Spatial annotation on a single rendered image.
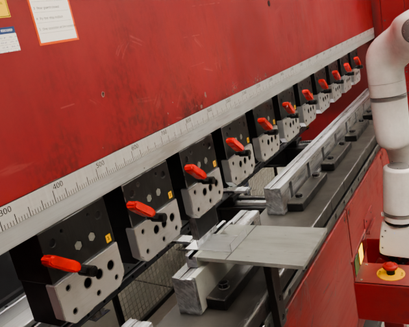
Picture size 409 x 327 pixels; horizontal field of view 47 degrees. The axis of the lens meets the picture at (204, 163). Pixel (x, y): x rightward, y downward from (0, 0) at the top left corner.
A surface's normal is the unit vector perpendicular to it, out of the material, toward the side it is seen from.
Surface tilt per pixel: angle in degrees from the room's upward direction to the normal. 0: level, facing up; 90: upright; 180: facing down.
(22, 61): 90
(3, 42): 90
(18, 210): 90
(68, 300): 90
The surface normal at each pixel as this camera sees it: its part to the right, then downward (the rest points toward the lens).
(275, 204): -0.48, 0.33
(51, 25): 0.85, -0.04
